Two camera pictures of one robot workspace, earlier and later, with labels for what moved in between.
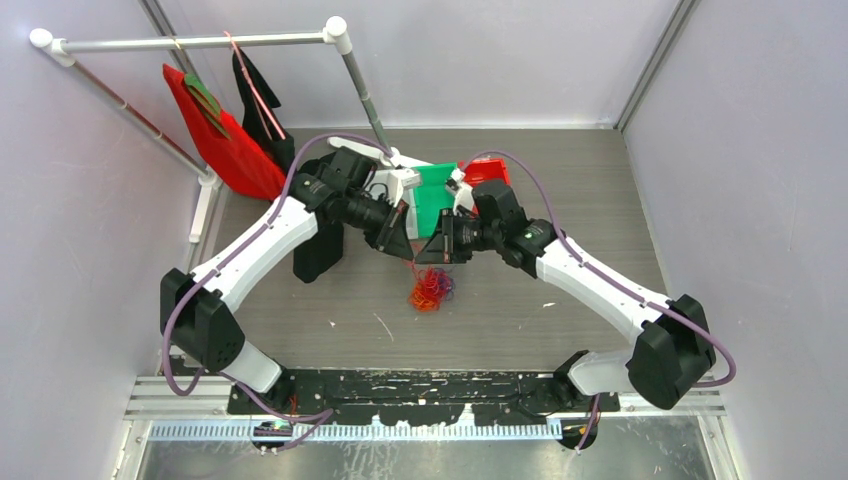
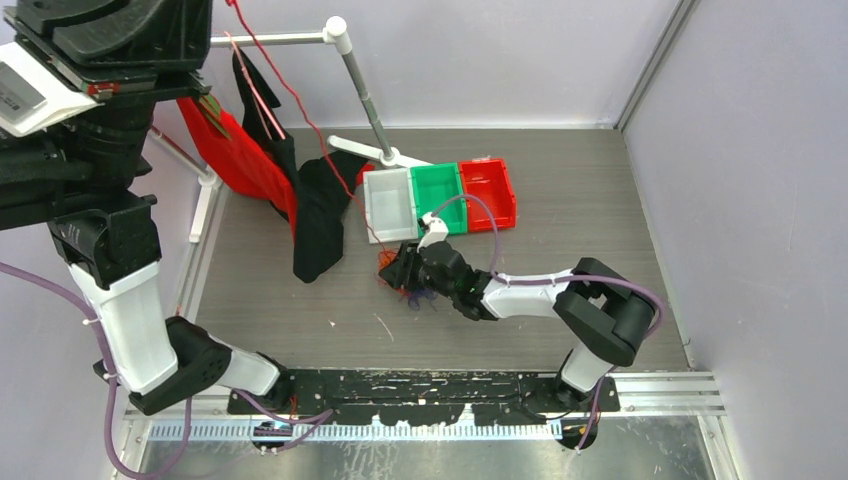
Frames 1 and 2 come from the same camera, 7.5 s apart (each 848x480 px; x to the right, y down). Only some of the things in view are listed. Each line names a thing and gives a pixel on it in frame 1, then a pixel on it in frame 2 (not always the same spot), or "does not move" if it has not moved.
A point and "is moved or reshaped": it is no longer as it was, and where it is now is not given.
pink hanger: x=255 y=92 does not move
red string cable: x=429 y=288 is moved or reshaped
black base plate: x=418 y=397 does not move
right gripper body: x=461 y=236 → x=417 y=275
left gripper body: x=377 y=219 → x=149 y=65
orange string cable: x=419 y=301 is moved or reshaped
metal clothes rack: x=336 y=35 does not move
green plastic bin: x=432 y=197 does not move
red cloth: x=236 y=162 does not move
